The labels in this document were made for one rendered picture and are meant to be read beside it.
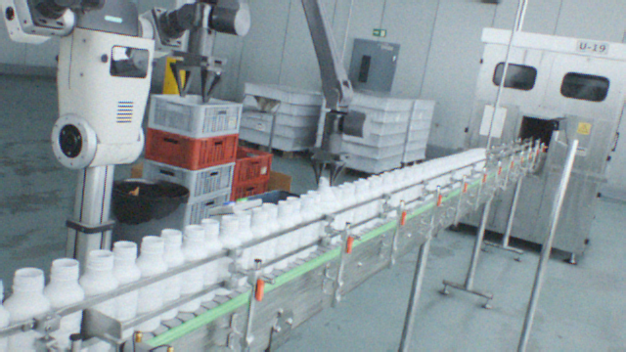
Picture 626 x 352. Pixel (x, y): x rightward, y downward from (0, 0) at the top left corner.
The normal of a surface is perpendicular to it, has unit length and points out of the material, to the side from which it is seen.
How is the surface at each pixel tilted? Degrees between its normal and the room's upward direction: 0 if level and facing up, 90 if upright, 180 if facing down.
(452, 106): 90
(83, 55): 90
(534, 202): 90
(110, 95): 90
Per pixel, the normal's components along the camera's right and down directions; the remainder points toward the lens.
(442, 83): -0.46, 0.09
